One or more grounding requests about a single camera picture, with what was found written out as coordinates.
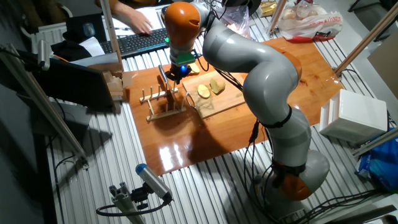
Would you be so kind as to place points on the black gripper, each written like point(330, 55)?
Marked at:
point(177, 71)

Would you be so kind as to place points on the steel cleaver knife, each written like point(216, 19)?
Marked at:
point(162, 73)

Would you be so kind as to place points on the person's forearm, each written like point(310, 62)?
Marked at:
point(118, 9)

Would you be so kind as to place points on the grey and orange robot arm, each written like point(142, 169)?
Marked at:
point(264, 71)

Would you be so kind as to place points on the person's bare hand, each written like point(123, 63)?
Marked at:
point(140, 22)

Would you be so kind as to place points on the pale potato slice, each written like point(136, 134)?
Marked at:
point(195, 69)

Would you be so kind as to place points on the freshly cut potato slice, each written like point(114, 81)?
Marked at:
point(204, 91)

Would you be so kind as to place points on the wooden peg dish rack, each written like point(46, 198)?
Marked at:
point(161, 116)

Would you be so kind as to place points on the halved potato chunk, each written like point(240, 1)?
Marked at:
point(217, 86)

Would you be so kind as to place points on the black computer keyboard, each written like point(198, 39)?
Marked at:
point(140, 43)

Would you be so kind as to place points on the wooden cutting board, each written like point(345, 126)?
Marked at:
point(224, 102)

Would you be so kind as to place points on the large white paper sheet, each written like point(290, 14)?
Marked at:
point(154, 15)

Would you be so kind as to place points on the dark pen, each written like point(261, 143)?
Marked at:
point(119, 29)

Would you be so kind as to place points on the clear plastic bag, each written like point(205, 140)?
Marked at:
point(236, 21)

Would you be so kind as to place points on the small white paper sheet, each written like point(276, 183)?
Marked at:
point(93, 46)

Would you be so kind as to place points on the dark computer mouse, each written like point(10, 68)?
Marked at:
point(89, 30)

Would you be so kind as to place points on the black monitor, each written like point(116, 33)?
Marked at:
point(71, 84)

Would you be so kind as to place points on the black cloth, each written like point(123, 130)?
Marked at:
point(68, 51)

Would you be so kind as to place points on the gold snack packet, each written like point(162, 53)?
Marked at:
point(268, 7)

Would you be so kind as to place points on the white slatted rack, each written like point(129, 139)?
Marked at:
point(46, 31)

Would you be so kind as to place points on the white shopping bag red print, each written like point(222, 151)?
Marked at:
point(311, 25)

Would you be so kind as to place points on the white plastic box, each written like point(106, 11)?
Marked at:
point(357, 115)

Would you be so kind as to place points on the brown cardboard panel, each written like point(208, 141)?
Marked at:
point(385, 62)

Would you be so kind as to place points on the blue plastic bag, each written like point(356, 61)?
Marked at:
point(379, 161)

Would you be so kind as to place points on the green wrist mount plate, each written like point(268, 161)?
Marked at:
point(186, 58)

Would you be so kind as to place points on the aluminium frame strut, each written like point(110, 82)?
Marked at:
point(46, 104)
point(276, 15)
point(111, 31)
point(376, 141)
point(367, 39)

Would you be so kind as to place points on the grey camera with blue end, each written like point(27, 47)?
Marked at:
point(152, 180)

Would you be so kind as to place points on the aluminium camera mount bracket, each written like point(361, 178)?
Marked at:
point(124, 202)

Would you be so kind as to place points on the small grey frame camera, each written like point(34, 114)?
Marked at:
point(43, 54)

